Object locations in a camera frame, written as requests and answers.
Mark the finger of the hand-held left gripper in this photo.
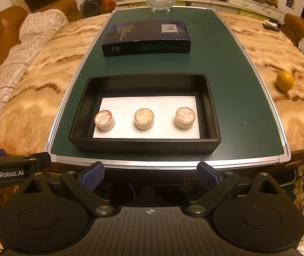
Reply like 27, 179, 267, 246
0, 150, 51, 169

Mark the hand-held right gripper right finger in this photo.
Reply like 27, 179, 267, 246
187, 161, 286, 216

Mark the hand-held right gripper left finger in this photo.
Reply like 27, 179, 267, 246
16, 161, 115, 216

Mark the marble desktop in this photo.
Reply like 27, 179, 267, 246
0, 5, 304, 171

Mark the small jar with red label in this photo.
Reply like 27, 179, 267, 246
94, 111, 116, 132
174, 107, 196, 129

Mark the open black box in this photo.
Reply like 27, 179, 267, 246
68, 73, 222, 154

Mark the small jar with pale lid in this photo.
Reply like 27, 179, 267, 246
134, 108, 155, 131

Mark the white paper liner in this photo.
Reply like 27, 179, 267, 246
93, 96, 201, 139

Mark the white lace sofa cover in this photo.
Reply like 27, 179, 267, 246
0, 9, 69, 123

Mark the orange fruit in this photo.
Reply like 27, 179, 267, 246
276, 70, 295, 91

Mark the dark flat box lid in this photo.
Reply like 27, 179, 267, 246
101, 20, 192, 57

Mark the dark remote control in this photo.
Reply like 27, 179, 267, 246
262, 21, 281, 32

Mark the dark plastic bag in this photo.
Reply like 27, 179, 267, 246
80, 0, 104, 14

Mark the orange plastic bag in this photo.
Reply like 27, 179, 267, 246
102, 0, 115, 13

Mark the white low cabinet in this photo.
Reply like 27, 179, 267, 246
115, 0, 288, 22

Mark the brown leather armchair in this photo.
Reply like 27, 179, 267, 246
281, 13, 304, 49

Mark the green board with metal frame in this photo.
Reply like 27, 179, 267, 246
46, 5, 292, 167

